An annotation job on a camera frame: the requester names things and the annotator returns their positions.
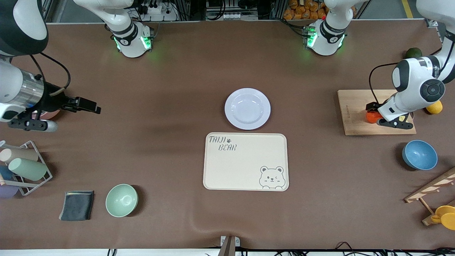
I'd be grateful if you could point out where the orange fruit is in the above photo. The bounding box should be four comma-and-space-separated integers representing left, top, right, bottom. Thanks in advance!
366, 111, 384, 124

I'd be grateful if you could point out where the white round plate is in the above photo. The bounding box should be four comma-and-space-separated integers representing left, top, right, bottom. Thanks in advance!
224, 88, 271, 130

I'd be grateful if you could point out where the pink bowl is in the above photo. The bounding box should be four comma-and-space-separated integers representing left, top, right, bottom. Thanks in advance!
32, 110, 61, 120

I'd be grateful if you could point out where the wooden cutting board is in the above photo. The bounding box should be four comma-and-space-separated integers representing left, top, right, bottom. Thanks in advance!
337, 89, 417, 136

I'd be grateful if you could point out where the yellow lemon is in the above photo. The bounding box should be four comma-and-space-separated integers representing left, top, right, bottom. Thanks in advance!
426, 101, 444, 114

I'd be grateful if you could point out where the beige cup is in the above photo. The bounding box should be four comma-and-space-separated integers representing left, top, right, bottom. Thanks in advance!
0, 148, 39, 164

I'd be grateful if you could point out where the blue bowl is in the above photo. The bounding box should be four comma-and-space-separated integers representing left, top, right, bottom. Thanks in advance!
402, 140, 438, 171

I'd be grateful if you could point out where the mint green cup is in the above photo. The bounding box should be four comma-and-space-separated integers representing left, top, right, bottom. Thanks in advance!
8, 158, 48, 181

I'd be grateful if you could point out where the wooden drying rack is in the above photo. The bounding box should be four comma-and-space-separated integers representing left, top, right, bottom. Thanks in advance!
405, 167, 455, 226

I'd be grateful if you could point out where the light green bowl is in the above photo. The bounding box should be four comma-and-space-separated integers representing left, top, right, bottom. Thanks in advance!
105, 183, 138, 218

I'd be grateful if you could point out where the dark grey folded cloth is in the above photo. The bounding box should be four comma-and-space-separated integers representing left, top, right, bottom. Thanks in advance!
59, 191, 95, 222

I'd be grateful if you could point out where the purple cup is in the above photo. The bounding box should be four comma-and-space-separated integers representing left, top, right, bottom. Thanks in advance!
0, 185, 19, 199

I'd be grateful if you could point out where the white power strip with plugs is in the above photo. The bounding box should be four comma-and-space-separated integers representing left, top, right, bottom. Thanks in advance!
139, 0, 179, 22

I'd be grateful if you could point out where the pile of orange toy food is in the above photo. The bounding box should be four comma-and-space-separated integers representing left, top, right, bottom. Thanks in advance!
283, 0, 330, 20

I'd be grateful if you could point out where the yellow cup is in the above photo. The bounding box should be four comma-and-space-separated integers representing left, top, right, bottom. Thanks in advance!
431, 205, 455, 231

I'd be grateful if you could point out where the cream bear print tray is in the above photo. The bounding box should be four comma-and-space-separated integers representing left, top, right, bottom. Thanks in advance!
203, 133, 289, 192

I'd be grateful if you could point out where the long white power strip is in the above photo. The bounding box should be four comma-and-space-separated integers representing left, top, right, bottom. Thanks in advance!
207, 12, 258, 20

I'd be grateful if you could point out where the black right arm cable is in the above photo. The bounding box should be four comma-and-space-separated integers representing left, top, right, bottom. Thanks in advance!
30, 52, 71, 97

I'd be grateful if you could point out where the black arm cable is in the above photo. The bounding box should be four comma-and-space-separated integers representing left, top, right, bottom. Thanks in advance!
368, 48, 443, 104
30, 52, 71, 97

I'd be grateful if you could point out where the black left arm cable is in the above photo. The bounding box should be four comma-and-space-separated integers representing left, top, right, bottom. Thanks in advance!
368, 48, 443, 104

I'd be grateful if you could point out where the grey wire cup rack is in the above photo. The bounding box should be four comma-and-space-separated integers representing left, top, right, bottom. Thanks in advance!
0, 140, 53, 196

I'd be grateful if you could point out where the grey camera stand bracket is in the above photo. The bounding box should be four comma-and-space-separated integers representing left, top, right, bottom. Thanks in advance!
218, 235, 241, 256

